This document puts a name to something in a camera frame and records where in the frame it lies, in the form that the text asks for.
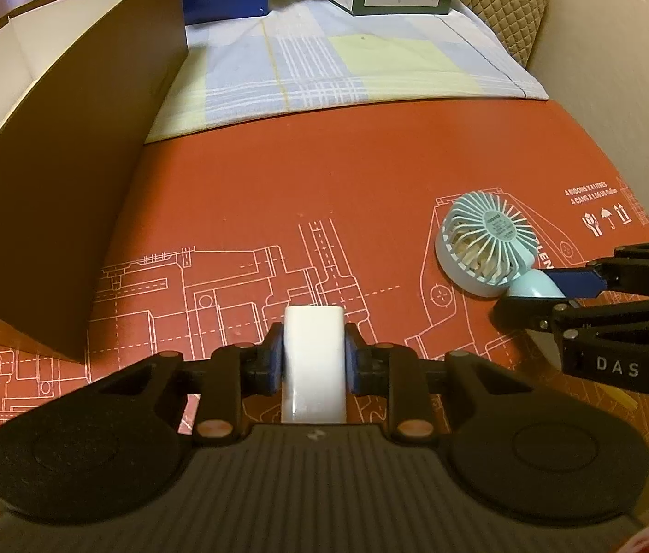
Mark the mint handheld fan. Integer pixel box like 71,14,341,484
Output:
435,193,570,300

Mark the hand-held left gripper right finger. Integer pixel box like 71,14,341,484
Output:
343,323,524,444

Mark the small white charger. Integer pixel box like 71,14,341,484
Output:
281,306,345,424

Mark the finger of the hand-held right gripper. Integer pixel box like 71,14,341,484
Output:
491,293,649,338
543,239,649,300

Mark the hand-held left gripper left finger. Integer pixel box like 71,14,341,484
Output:
97,323,285,444

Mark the blue green plaid cloth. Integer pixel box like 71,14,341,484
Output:
146,0,550,144

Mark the brown cardboard storage box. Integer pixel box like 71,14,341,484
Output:
0,0,190,365

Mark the beige quilted sofa cover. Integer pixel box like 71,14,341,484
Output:
454,0,553,67

